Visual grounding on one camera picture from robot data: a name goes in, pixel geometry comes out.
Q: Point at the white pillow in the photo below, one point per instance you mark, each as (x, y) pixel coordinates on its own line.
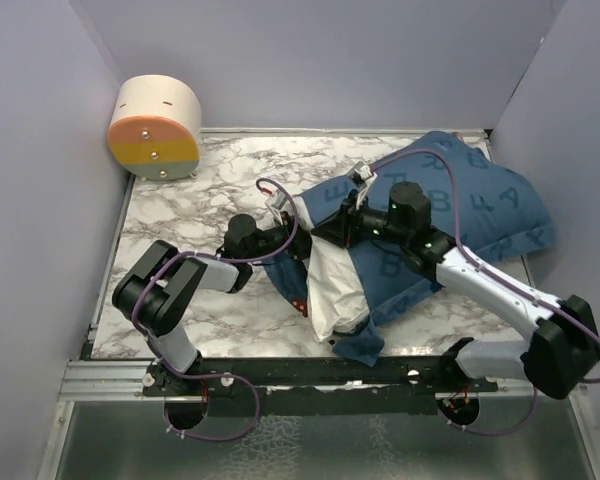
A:
(336, 302)

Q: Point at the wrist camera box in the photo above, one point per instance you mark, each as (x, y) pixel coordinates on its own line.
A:
(363, 176)
(275, 203)

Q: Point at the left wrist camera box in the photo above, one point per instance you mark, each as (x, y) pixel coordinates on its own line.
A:
(275, 203)

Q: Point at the aluminium frame rail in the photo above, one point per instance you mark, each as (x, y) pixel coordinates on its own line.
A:
(115, 380)

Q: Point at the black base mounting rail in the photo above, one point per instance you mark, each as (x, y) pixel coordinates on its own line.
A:
(314, 386)

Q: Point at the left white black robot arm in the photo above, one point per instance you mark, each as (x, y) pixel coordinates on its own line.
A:
(156, 292)

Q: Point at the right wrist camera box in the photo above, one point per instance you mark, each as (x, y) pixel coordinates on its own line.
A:
(363, 176)

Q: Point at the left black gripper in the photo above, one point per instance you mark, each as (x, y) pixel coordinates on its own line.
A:
(301, 245)

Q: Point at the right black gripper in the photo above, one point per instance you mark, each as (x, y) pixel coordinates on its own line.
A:
(341, 228)

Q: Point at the cream orange cylindrical container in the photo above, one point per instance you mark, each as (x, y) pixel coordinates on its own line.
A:
(155, 128)

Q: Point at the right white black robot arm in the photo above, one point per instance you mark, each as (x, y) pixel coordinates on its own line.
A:
(559, 344)

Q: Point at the blue cartoon print pillowcase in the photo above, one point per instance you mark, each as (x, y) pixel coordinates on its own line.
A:
(497, 213)

